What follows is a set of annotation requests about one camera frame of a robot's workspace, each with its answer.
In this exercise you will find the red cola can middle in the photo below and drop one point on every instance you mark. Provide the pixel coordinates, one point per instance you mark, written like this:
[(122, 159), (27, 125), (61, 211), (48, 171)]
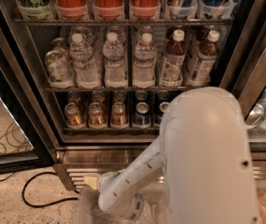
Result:
[(108, 9)]

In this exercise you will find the orange can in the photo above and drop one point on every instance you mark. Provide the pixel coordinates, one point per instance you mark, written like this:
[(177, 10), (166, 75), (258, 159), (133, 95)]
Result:
[(98, 96), (119, 96), (118, 114), (74, 97), (74, 117), (97, 116)]

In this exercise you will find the blue can back left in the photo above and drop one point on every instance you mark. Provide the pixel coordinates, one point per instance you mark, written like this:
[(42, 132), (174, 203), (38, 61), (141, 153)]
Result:
[(141, 97)]

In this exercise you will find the open fridge glass door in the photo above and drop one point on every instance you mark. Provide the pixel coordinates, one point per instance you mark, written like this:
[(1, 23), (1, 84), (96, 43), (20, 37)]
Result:
[(16, 97)]

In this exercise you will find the blue can front left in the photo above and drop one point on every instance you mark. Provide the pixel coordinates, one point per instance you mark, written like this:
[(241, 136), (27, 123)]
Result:
[(141, 116)]

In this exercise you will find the water bottle middle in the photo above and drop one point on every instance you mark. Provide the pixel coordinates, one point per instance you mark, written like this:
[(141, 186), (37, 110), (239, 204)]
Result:
[(114, 58)]

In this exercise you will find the water bottle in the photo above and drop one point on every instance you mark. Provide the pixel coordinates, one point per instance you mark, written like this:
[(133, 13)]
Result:
[(85, 63), (114, 58), (144, 62)]

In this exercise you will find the red cola can left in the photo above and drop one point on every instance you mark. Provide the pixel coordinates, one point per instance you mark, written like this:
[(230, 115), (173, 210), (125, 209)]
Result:
[(71, 9)]

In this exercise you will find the clear plastic bin left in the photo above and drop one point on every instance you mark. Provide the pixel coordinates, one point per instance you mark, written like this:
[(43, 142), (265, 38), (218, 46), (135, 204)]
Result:
[(154, 193)]

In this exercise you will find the red cola can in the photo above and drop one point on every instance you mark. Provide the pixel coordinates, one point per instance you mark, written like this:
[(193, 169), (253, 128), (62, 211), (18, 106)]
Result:
[(144, 9), (71, 9), (108, 9)]

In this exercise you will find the silver can front middle shelf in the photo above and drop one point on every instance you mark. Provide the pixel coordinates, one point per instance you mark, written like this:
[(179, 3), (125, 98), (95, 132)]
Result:
[(57, 67)]

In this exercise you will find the middle wire shelf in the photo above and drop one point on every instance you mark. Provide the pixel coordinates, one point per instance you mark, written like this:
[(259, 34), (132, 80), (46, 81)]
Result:
[(183, 88)]

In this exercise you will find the right fridge glass door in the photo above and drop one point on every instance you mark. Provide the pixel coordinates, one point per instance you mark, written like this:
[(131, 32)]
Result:
[(242, 64)]

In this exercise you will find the blue can front middle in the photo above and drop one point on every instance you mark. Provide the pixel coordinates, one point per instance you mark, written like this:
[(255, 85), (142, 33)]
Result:
[(159, 112)]

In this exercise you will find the blue can back middle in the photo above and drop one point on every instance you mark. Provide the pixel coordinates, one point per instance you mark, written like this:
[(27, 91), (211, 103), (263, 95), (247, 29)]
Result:
[(163, 96)]

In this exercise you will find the brown tea bottle left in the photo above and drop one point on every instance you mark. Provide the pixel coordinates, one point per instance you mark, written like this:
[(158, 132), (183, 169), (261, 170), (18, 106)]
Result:
[(172, 59)]

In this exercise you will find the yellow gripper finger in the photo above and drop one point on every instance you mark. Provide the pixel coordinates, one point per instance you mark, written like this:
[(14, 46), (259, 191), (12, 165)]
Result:
[(91, 181)]

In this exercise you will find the water bottle left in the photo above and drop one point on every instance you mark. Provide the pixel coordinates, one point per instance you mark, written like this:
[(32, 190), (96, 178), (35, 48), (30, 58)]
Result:
[(85, 63)]

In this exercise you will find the wire shelf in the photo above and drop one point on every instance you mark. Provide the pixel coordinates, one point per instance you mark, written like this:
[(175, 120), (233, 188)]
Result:
[(192, 22), (183, 88)]

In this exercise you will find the brown tea bottle right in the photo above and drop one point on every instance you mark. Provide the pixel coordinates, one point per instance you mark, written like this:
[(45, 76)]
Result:
[(202, 57)]

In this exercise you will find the silver can shelf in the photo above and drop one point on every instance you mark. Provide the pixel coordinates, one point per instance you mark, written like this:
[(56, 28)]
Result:
[(57, 67), (60, 44)]

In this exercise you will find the brown tea bottle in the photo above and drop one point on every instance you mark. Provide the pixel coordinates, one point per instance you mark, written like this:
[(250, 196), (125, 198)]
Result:
[(202, 57), (172, 59)]

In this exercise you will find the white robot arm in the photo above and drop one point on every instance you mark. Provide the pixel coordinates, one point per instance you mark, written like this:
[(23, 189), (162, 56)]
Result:
[(203, 154)]

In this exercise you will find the silver can back middle shelf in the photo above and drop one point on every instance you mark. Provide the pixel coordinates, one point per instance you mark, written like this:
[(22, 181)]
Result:
[(60, 44)]

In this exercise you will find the top wire shelf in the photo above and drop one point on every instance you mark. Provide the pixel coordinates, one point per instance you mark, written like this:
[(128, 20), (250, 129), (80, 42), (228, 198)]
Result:
[(192, 22)]

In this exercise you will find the water bottle right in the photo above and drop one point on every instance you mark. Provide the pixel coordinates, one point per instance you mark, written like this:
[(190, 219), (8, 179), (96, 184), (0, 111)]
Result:
[(144, 62)]

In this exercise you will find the red cola can right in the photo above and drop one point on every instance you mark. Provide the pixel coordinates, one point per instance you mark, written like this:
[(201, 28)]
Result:
[(144, 9)]

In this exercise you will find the blue can top left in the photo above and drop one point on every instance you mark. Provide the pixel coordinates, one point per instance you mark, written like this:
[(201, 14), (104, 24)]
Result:
[(179, 9)]

